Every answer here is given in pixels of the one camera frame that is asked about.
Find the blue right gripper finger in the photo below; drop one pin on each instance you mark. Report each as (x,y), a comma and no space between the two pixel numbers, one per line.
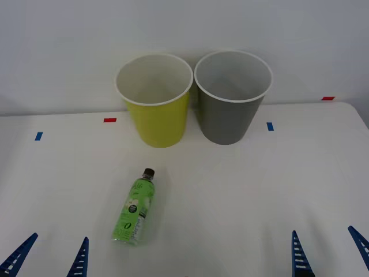
(298,259)
(361,242)

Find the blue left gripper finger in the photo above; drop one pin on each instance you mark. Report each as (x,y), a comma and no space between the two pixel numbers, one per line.
(17,256)
(80,262)

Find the yellow-green plastic bin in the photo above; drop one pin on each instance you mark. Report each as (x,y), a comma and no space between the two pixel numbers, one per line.
(158,124)

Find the green label plastic bottle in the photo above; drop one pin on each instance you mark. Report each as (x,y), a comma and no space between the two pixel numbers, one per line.
(132,207)

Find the grey plastic bin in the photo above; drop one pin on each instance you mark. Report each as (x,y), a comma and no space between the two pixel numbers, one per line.
(227,121)

